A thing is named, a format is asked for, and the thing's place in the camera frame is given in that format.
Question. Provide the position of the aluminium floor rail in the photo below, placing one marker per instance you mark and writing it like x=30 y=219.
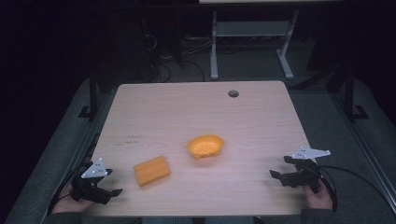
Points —
x=367 y=146

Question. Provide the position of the person's right hand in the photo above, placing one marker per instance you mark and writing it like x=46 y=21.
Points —
x=317 y=199

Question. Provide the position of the orange rectangular block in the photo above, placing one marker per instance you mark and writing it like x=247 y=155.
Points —
x=152 y=170

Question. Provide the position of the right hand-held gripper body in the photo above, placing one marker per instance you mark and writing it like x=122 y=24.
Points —
x=306 y=174

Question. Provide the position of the person's left hand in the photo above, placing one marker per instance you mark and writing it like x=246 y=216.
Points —
x=67 y=205

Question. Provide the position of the orange plastic bowl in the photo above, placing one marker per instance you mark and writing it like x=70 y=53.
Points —
x=205 y=146

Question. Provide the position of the black metal stand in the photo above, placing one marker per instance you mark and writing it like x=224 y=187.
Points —
x=350 y=93
x=92 y=93

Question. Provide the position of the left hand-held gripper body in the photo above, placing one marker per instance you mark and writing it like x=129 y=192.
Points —
x=90 y=189

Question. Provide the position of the white metal desk frame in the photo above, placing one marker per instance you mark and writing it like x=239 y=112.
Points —
x=249 y=28

